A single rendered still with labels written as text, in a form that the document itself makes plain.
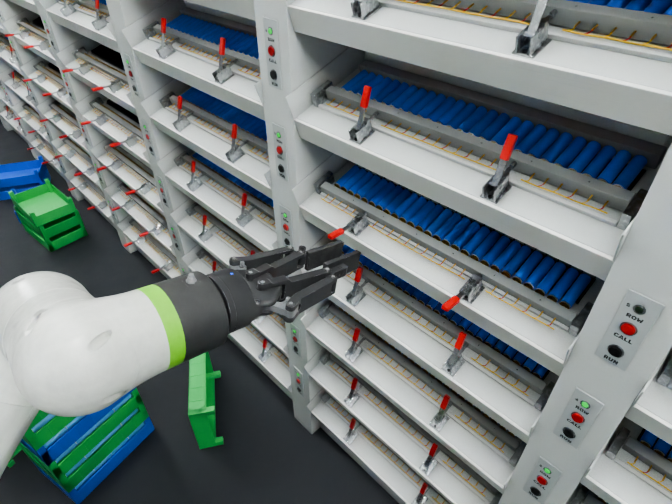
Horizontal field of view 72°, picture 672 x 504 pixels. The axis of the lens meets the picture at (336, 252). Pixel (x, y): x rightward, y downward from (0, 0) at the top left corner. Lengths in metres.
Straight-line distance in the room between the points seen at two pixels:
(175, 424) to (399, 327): 1.05
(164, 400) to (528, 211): 1.52
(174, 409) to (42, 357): 1.42
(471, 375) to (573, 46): 0.60
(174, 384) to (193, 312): 1.44
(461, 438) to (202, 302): 0.75
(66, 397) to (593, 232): 0.62
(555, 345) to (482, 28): 0.47
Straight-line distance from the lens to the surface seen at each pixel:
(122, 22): 1.53
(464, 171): 0.75
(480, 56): 0.65
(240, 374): 1.91
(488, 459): 1.12
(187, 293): 0.52
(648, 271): 0.65
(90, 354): 0.47
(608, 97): 0.60
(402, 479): 1.50
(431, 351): 0.99
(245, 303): 0.55
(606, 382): 0.77
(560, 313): 0.80
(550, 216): 0.69
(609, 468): 0.95
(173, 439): 1.81
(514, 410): 0.95
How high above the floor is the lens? 1.49
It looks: 38 degrees down
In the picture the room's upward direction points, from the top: straight up
